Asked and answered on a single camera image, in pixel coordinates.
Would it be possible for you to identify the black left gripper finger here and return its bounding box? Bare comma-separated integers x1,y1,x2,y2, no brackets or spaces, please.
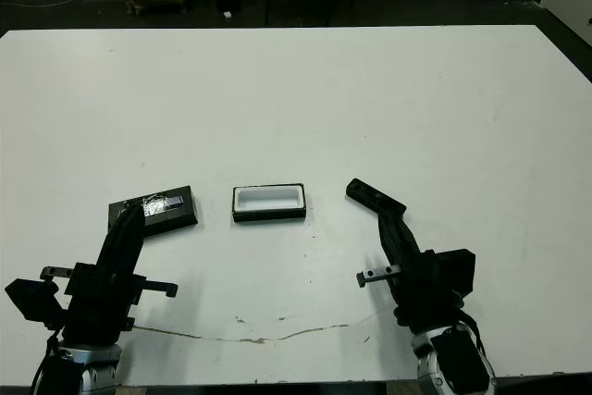
115,205,146,277
99,205,136,274

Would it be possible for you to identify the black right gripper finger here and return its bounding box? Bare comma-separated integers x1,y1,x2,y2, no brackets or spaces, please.
390,214,423,272
377,214,406,272

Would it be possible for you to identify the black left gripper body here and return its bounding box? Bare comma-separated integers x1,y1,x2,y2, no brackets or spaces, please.
40,263,179,346

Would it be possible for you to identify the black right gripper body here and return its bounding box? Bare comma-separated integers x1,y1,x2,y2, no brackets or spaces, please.
355,250,464,334

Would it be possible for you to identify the black phone-like camera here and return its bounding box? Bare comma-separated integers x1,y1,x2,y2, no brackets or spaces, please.
344,178,409,219

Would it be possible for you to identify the black printed box lid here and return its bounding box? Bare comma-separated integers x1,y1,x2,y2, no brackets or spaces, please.
106,185,202,237

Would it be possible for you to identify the black box base white insert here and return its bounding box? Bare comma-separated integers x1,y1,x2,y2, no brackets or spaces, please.
230,182,309,225

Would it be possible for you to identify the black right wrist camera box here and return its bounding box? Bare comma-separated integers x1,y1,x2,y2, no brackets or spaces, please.
434,249,477,300

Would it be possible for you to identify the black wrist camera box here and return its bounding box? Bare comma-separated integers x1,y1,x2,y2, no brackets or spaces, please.
434,249,477,300
4,278,65,323

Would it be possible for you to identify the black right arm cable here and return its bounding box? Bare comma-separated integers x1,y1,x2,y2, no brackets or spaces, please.
455,309,487,355

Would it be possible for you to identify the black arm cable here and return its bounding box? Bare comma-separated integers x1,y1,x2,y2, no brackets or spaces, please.
455,309,487,355
31,324,65,392

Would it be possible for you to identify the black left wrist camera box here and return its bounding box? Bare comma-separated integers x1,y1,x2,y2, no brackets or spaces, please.
4,278,65,323

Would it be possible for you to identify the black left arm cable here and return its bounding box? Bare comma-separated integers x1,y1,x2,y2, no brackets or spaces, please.
31,324,65,392

